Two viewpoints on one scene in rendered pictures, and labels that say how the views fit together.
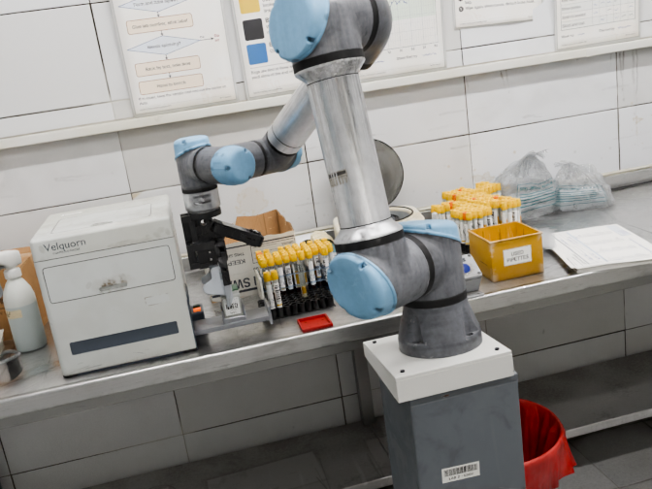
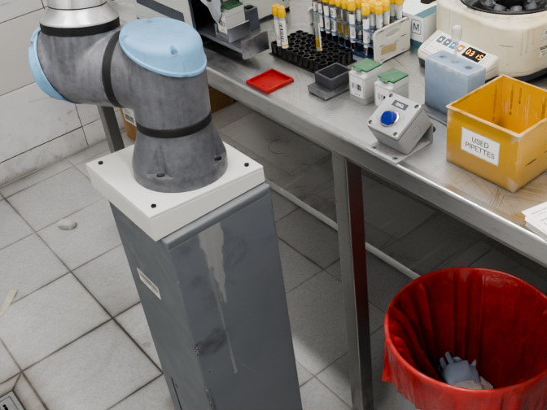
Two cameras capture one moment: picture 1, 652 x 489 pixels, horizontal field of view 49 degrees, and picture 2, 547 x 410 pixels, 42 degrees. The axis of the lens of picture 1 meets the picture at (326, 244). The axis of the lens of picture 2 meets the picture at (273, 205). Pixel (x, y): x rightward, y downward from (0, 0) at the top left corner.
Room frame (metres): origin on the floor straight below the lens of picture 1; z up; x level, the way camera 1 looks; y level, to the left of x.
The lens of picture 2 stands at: (0.96, -1.13, 1.54)
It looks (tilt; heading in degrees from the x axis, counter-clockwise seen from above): 37 degrees down; 67
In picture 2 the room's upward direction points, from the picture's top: 8 degrees counter-clockwise
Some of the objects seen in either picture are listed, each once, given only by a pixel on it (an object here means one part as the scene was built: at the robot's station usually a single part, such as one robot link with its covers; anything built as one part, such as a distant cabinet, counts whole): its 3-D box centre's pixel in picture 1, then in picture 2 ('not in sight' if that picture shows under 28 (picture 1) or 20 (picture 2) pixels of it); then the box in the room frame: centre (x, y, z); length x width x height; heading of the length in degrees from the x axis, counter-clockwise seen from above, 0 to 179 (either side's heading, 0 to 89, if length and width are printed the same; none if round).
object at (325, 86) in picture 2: not in sight; (334, 79); (1.57, -0.05, 0.89); 0.09 x 0.05 x 0.04; 8
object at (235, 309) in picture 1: (231, 303); (231, 19); (1.49, 0.22, 0.95); 0.05 x 0.04 x 0.06; 10
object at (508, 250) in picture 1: (505, 250); (507, 132); (1.65, -0.43, 0.93); 0.13 x 0.13 x 0.10; 10
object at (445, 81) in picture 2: not in sight; (453, 89); (1.68, -0.27, 0.92); 0.10 x 0.07 x 0.10; 96
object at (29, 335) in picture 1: (16, 301); not in sight; (1.59, 0.73, 1.00); 0.09 x 0.08 x 0.24; 11
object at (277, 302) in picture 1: (292, 285); (309, 32); (1.60, 0.09, 0.93); 0.17 x 0.09 x 0.11; 101
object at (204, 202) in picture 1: (202, 201); not in sight; (1.48, 0.24, 1.18); 0.08 x 0.08 x 0.05
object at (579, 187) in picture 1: (579, 182); not in sight; (2.17, -0.80, 0.94); 0.20 x 0.17 x 0.14; 75
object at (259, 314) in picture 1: (223, 317); (227, 30); (1.49, 0.25, 0.92); 0.21 x 0.07 x 0.05; 101
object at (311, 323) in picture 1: (314, 322); (269, 80); (1.48, 0.05, 0.88); 0.07 x 0.07 x 0.01; 11
